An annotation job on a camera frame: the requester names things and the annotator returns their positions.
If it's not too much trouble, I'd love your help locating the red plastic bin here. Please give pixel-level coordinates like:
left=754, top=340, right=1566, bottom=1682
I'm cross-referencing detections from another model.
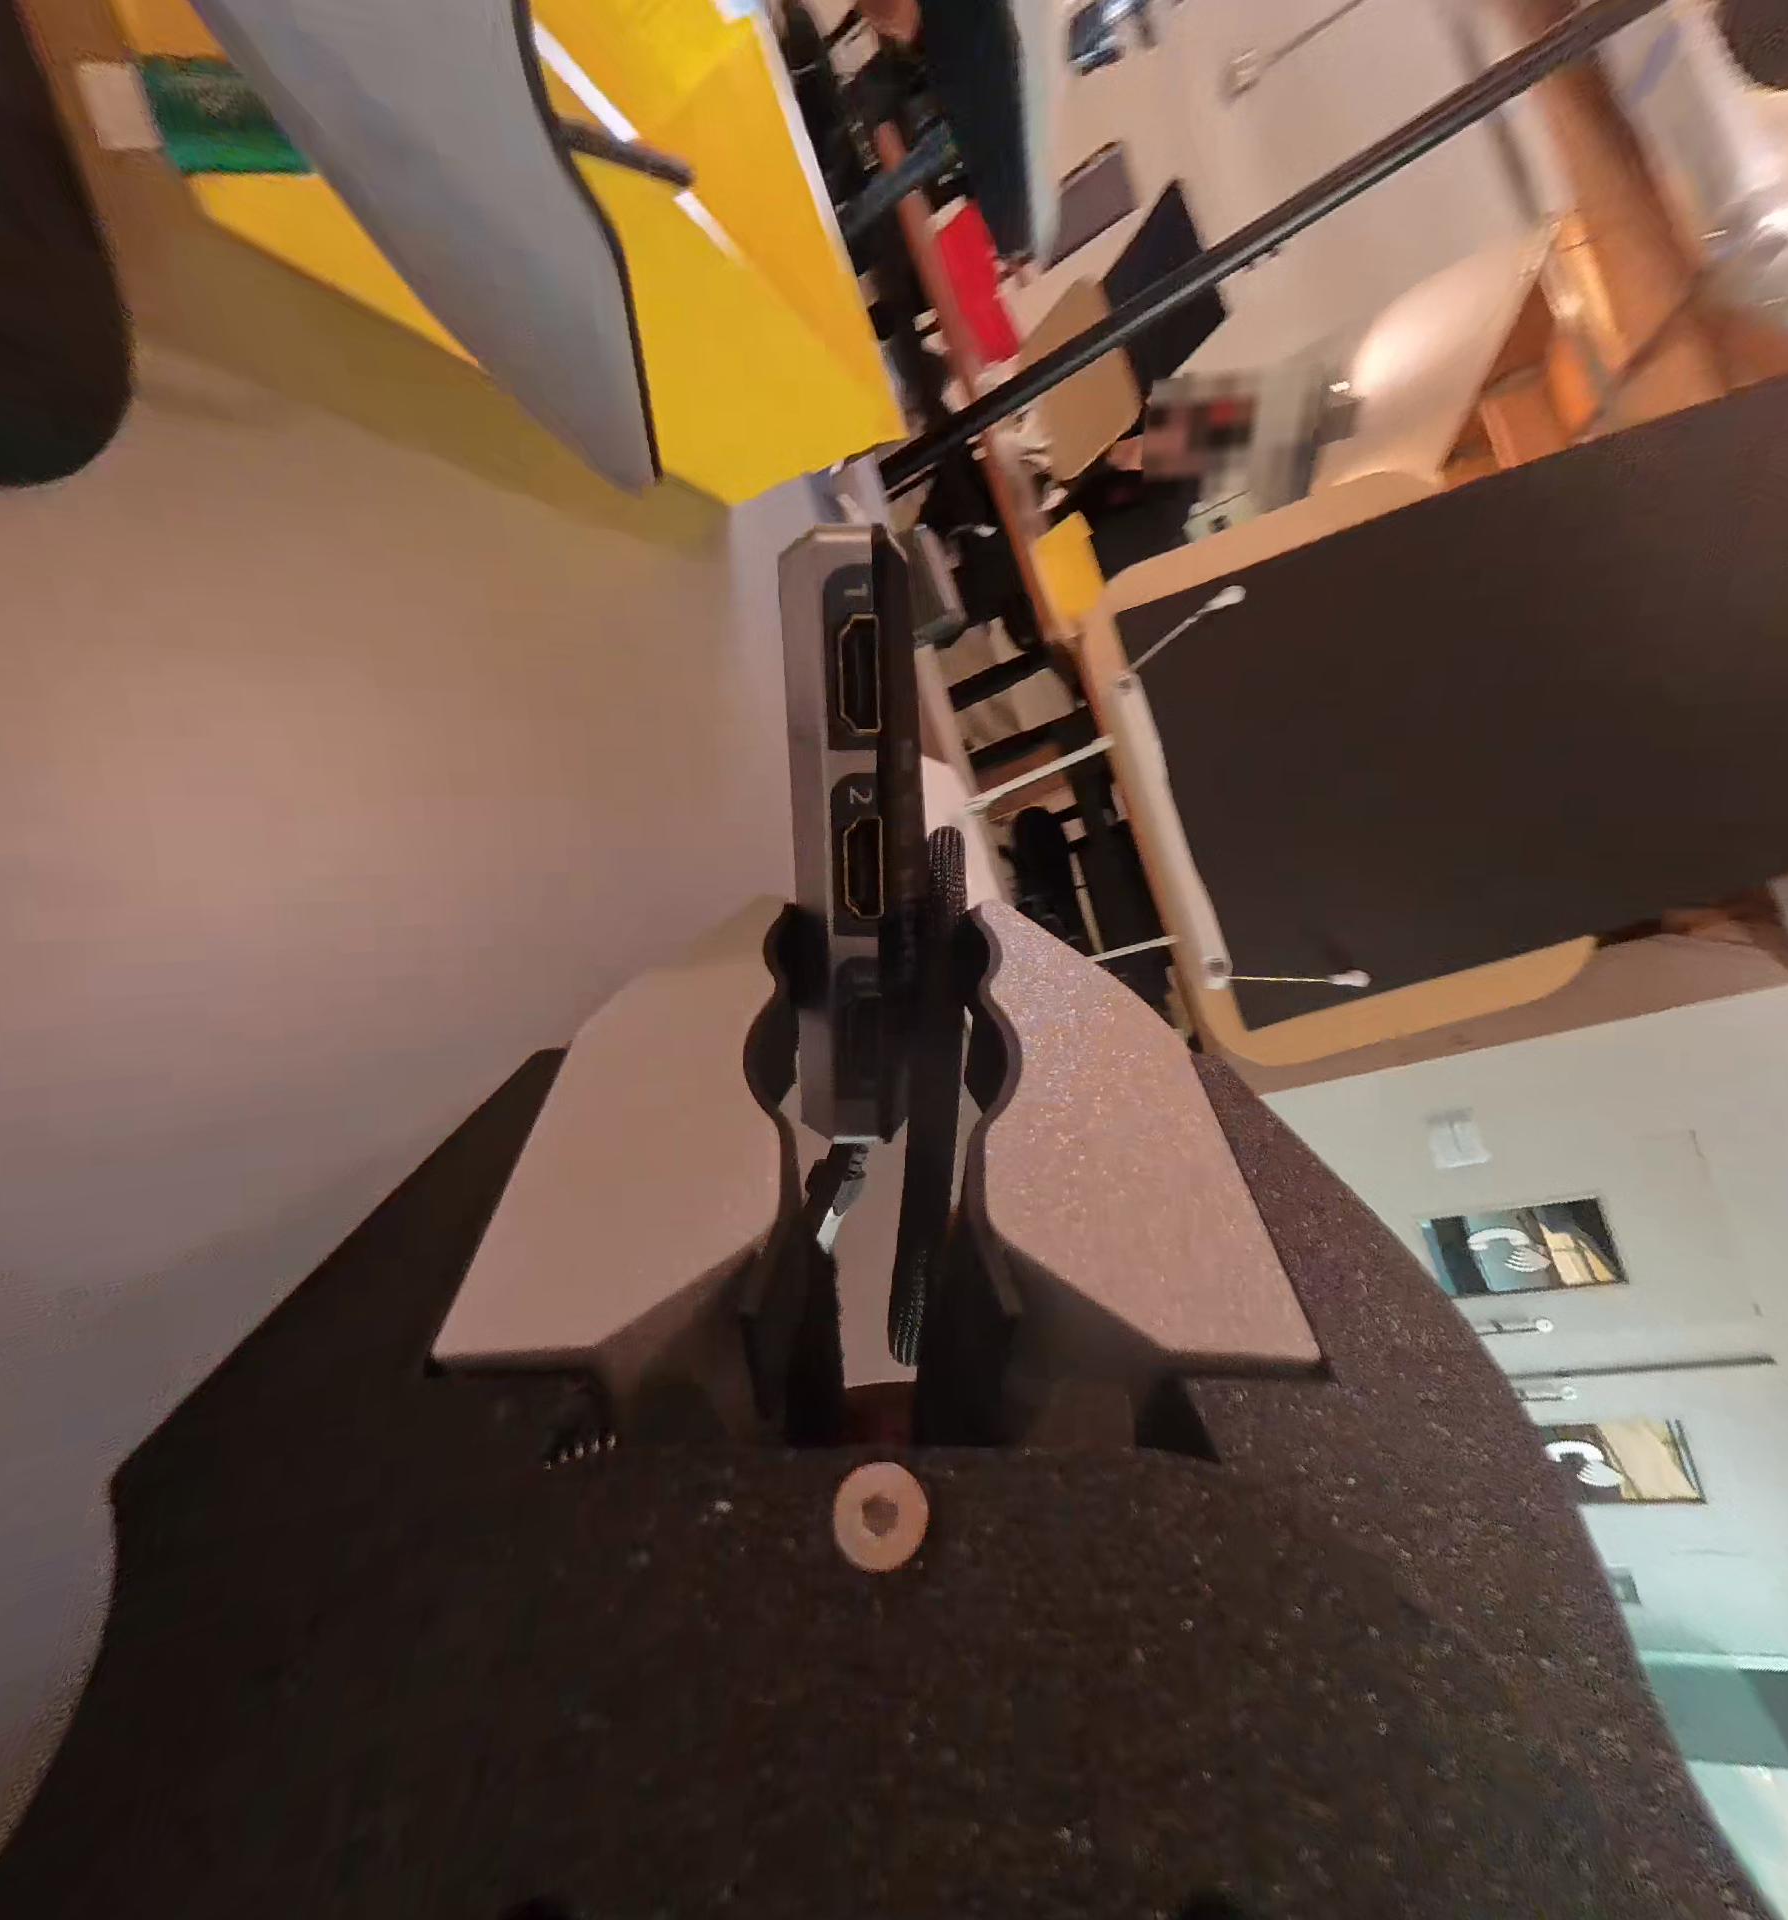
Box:
left=928, top=203, right=1018, bottom=365

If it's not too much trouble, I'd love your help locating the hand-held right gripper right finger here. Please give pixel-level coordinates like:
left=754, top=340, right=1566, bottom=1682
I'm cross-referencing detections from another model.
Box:
left=916, top=898, right=1326, bottom=1380

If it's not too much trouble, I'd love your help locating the black board on white stand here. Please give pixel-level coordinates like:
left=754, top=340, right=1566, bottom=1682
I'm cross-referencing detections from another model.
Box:
left=969, top=360, right=1788, bottom=1071

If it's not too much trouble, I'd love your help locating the black pole with round top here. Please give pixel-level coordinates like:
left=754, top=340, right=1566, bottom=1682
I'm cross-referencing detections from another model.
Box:
left=880, top=0, right=1788, bottom=494

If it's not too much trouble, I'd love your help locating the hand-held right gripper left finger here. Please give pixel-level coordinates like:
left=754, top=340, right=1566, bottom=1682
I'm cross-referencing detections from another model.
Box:
left=429, top=898, right=836, bottom=1373

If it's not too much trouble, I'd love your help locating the black HDMI switch with cable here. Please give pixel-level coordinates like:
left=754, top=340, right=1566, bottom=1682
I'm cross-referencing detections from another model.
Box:
left=778, top=522, right=976, bottom=1369

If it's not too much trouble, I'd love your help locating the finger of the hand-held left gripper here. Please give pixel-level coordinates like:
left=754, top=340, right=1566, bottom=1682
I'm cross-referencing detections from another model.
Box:
left=197, top=0, right=666, bottom=494

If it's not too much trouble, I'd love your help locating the small yellow bin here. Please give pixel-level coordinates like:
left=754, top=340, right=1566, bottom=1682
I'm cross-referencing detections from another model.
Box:
left=1025, top=512, right=1107, bottom=638

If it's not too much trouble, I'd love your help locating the yellow plastic bin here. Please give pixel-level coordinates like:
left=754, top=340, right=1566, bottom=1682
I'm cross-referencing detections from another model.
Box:
left=181, top=0, right=912, bottom=506

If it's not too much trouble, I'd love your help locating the green plastic bin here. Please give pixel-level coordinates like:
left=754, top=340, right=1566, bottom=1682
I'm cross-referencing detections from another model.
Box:
left=133, top=52, right=307, bottom=175

